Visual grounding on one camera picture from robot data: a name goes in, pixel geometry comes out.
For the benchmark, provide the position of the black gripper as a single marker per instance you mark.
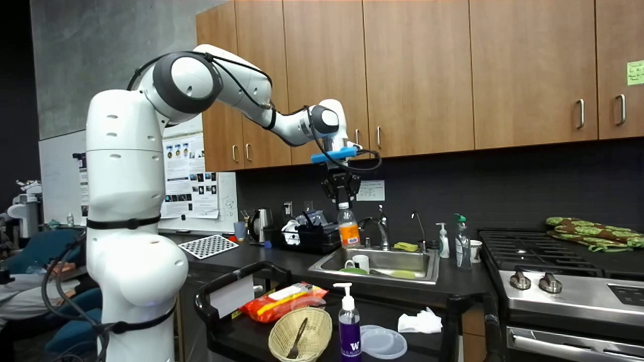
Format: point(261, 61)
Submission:
point(338, 173)

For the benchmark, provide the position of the clear bottle with orange label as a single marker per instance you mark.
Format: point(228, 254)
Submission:
point(348, 233)

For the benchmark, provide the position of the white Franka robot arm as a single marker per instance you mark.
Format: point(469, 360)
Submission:
point(127, 201)

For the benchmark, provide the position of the stainless steel sink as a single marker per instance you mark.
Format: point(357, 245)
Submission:
point(402, 259)

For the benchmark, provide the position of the clear dish soap bottle green cap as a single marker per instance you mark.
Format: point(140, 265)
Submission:
point(461, 249)

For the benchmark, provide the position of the purple hand soap pump bottle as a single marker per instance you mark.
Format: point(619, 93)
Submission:
point(348, 333)

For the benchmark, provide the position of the black dish rack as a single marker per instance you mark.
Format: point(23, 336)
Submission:
point(308, 235)

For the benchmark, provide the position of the chrome faucet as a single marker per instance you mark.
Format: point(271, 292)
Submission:
point(380, 233)

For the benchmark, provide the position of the white mug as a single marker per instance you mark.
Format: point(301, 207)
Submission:
point(358, 263)
point(475, 253)

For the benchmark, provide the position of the yellow sponge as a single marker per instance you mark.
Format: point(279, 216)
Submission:
point(404, 246)

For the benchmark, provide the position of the stainless steel kettle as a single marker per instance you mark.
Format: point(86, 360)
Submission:
point(261, 227)

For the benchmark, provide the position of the thin chrome tap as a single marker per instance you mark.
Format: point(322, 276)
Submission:
point(421, 233)

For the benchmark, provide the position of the small blue cup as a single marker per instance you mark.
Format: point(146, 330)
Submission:
point(266, 246)

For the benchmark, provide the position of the glass pour-over coffee maker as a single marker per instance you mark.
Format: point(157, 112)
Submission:
point(239, 233)

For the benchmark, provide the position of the whiteboard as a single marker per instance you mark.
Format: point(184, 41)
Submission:
point(228, 201)

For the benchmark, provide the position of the white soap dispenser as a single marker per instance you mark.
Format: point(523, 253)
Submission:
point(444, 245)

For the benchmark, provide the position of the orange snack package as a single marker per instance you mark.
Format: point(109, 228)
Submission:
point(283, 302)

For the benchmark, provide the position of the black utility cart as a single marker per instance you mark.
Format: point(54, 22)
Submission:
point(429, 294)

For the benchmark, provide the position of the wooden upper cabinets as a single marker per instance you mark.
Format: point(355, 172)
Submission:
point(414, 74)

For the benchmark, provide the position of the woven wicker basket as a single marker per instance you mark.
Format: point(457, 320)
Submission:
point(314, 334)

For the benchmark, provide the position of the white crumpled tissue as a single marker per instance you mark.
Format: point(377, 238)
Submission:
point(419, 323)

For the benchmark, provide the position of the white paper sheet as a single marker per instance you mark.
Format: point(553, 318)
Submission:
point(231, 296)

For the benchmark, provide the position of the printed poster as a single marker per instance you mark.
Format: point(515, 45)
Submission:
point(191, 178)

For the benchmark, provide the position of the black utensil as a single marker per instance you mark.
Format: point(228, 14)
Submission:
point(297, 339)

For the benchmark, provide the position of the silver stove knob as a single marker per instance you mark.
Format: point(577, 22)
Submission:
point(549, 285)
point(520, 281)

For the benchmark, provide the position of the green oven mitts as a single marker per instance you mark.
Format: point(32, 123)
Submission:
point(596, 235)

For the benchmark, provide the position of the blue office chair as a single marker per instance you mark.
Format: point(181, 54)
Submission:
point(32, 253)

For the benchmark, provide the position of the green sticky note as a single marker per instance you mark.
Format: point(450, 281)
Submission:
point(635, 74)

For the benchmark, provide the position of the white lab device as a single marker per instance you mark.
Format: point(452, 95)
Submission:
point(23, 213)

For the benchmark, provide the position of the white wall note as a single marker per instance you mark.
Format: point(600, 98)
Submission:
point(372, 191)

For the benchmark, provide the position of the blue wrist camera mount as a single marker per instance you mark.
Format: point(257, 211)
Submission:
point(335, 155)

